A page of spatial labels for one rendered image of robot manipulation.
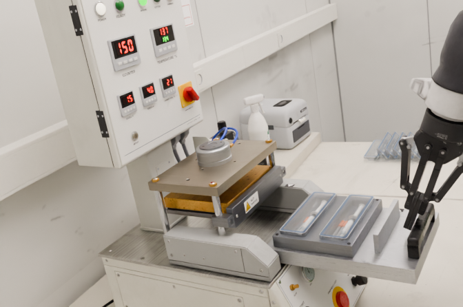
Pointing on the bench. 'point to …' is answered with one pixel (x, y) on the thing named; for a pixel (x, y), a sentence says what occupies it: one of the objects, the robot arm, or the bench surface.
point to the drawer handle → (414, 241)
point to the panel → (317, 288)
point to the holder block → (338, 248)
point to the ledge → (296, 153)
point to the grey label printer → (281, 121)
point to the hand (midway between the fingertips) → (413, 210)
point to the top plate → (213, 166)
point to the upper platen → (182, 204)
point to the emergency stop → (342, 299)
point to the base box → (182, 289)
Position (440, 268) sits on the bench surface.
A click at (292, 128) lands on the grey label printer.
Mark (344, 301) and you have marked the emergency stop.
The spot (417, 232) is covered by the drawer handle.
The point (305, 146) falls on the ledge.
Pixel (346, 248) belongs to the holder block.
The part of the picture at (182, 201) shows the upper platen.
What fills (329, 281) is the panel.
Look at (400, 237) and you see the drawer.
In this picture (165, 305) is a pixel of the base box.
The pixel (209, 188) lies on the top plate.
